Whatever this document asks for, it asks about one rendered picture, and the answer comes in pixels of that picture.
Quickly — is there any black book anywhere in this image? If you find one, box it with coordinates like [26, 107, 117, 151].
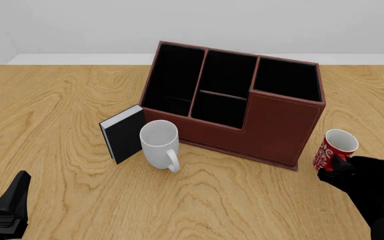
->
[99, 104, 147, 165]

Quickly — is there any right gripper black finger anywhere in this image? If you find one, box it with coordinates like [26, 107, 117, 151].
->
[331, 154, 357, 173]
[317, 170, 347, 188]

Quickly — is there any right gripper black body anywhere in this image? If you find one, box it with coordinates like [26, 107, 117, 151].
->
[344, 155, 384, 201]

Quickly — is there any white mug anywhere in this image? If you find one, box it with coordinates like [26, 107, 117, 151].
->
[139, 119, 181, 174]

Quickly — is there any red patterned mug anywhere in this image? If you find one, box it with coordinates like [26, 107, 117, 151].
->
[312, 128, 360, 172]

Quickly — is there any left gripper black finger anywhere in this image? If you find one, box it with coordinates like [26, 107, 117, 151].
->
[0, 170, 32, 219]

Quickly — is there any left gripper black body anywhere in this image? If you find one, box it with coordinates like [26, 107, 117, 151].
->
[0, 213, 29, 238]

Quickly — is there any red-brown desk caddy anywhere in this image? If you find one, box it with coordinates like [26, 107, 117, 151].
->
[138, 40, 327, 172]

